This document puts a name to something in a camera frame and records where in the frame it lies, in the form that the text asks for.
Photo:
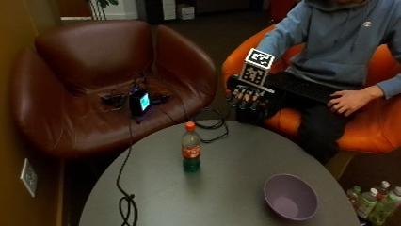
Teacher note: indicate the person's black trousers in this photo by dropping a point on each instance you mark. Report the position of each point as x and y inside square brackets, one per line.
[317, 125]

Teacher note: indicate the orange armchair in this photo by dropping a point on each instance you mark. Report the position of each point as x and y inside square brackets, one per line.
[371, 125]

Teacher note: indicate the white cube of black markers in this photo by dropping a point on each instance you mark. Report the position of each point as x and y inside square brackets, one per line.
[255, 69]

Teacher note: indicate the black keyboard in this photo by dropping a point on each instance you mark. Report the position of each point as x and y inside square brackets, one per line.
[299, 86]

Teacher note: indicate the green bottle with orange cap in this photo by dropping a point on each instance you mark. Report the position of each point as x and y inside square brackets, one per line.
[190, 147]

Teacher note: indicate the person's blue hoodie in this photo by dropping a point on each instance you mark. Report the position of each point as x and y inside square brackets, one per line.
[338, 44]

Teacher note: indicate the black device with lit screen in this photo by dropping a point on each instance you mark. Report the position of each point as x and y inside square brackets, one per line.
[139, 103]

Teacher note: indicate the red bottle with white cap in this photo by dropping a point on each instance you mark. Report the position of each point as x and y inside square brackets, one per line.
[382, 189]

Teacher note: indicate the clear bottle with white cap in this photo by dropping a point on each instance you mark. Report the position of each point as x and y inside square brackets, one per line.
[395, 192]
[367, 202]
[354, 194]

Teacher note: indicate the red seat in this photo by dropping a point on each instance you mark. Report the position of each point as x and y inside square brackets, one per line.
[282, 10]

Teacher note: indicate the white storage box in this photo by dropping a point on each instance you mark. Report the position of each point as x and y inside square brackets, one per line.
[185, 12]

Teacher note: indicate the white cabinet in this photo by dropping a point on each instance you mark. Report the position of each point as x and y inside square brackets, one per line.
[167, 9]

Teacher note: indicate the purple bowl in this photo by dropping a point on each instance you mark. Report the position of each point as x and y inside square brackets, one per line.
[289, 197]

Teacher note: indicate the brown leather armchair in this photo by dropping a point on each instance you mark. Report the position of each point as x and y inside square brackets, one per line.
[95, 78]

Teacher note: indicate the large green bottle white cap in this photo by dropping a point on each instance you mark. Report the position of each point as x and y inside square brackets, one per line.
[383, 208]

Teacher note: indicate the white wall socket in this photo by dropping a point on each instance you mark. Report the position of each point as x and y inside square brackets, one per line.
[29, 177]

